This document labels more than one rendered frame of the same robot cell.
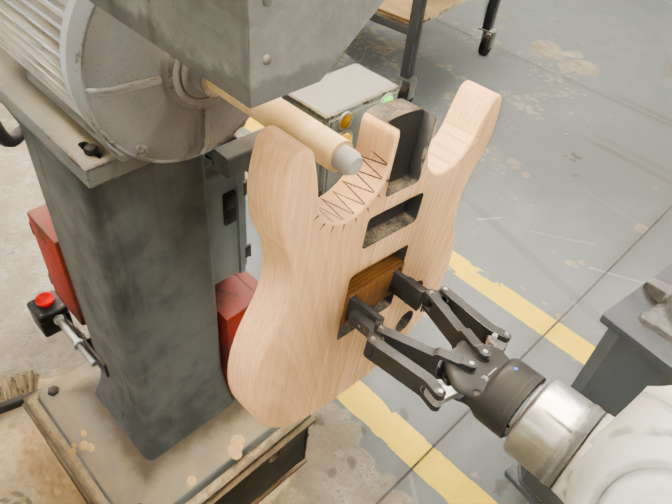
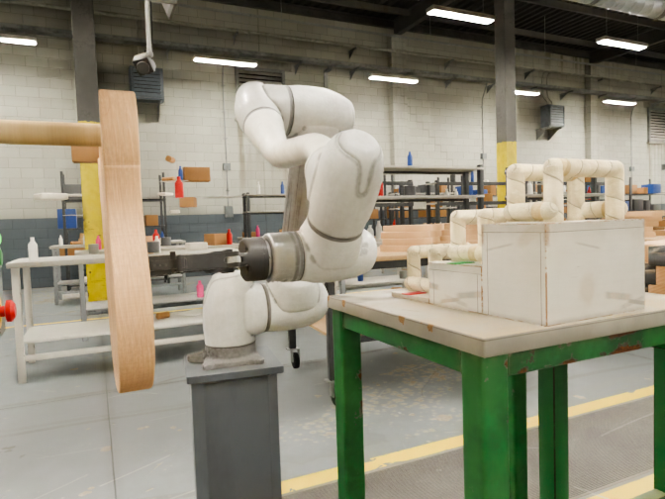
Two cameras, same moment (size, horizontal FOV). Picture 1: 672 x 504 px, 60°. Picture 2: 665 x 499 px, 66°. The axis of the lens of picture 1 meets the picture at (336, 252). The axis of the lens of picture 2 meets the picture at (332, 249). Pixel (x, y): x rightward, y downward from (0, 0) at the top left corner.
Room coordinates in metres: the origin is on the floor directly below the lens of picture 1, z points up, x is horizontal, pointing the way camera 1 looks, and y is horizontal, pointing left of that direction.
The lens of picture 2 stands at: (-0.15, 0.56, 1.11)
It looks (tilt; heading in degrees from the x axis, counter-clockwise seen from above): 3 degrees down; 294
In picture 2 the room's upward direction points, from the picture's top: 2 degrees counter-clockwise
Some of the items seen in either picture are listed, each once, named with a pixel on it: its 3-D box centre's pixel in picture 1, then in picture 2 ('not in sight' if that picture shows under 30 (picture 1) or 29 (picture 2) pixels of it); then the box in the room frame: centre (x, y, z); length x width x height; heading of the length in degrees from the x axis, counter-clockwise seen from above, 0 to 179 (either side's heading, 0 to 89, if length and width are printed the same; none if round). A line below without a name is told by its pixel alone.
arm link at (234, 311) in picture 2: not in sight; (232, 306); (0.78, -0.74, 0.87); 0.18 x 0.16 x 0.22; 48
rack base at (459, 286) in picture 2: not in sight; (502, 280); (-0.03, -0.59, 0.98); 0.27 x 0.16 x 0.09; 53
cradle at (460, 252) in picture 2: not in sight; (467, 252); (0.03, -0.51, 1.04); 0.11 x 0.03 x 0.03; 143
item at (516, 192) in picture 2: not in sight; (516, 197); (-0.07, -0.45, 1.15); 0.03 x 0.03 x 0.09
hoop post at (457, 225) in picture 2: not in sight; (458, 239); (0.05, -0.55, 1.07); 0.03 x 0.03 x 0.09
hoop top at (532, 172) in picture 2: not in sight; (546, 172); (-0.13, -0.52, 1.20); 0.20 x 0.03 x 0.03; 52
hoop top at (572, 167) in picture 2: not in sight; (585, 167); (-0.19, -0.46, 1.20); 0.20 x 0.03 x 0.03; 52
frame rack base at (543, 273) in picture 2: not in sight; (563, 266); (-0.15, -0.49, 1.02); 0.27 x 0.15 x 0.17; 53
